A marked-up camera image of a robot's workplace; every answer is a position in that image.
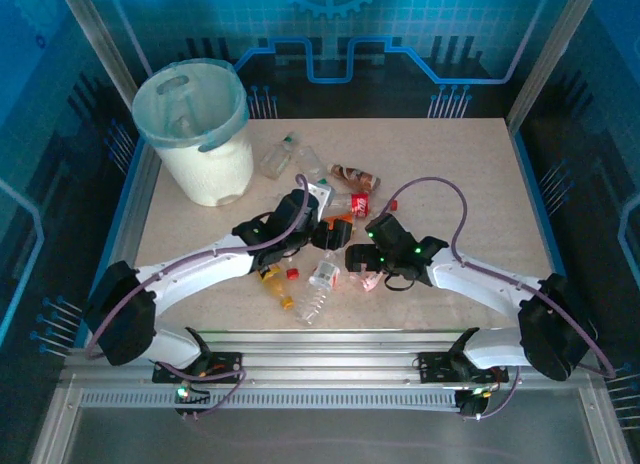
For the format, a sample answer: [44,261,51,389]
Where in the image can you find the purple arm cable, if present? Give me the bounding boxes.
[84,173,249,420]
[382,176,619,420]

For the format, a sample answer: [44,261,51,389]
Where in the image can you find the orange juice bottle yellow cap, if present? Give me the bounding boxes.
[255,263,296,311]

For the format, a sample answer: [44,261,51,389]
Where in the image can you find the brown label plastic bottle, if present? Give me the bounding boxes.
[327,163,382,194]

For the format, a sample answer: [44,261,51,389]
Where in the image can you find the plain clear plastic bottle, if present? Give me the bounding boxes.
[172,91,197,135]

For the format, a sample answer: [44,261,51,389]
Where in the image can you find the pink drink bottle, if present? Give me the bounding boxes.
[349,271,384,294]

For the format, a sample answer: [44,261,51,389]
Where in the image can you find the red label bottle red cap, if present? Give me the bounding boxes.
[277,248,301,280]

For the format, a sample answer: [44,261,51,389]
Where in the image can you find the blue plastic bin liner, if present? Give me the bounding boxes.
[132,57,251,153]

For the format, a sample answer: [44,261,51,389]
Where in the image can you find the ribbed clear water bottle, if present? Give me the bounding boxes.
[294,253,342,328]

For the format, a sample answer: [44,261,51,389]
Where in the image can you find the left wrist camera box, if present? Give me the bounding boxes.
[307,181,335,210]

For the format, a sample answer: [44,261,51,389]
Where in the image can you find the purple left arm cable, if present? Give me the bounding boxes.
[84,173,249,420]

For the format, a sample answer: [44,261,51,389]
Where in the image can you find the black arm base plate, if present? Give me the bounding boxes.
[152,351,245,385]
[417,351,510,385]

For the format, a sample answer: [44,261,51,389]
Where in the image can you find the orange label clear bottle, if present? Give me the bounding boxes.
[319,211,357,235]

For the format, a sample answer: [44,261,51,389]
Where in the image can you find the grey metal panel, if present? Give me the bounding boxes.
[29,383,634,464]

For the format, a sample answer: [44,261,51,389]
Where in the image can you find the clear round bottle green cap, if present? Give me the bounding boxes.
[297,146,334,190]

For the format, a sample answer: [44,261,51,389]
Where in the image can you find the cola bottle script logo label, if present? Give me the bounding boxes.
[329,191,401,220]

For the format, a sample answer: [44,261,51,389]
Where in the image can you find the slotted cable duct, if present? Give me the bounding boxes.
[79,389,461,411]

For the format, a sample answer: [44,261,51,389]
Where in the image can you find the table side rail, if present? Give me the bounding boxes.
[509,131,556,278]
[82,133,164,348]

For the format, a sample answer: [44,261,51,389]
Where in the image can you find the aluminium frame post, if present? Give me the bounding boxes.
[55,0,154,93]
[505,0,604,133]

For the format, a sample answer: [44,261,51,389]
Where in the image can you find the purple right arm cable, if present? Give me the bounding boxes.
[382,176,619,420]

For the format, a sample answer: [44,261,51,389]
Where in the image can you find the aluminium frame rail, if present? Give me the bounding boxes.
[62,331,604,385]

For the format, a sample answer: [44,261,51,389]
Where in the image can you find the clear square bottle green cap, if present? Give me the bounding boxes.
[259,132,300,180]

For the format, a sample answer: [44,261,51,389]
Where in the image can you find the white plastic waste bin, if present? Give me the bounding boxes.
[132,57,255,208]

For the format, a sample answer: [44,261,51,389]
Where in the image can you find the black controller box with LED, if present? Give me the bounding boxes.
[455,387,490,419]
[173,378,211,420]

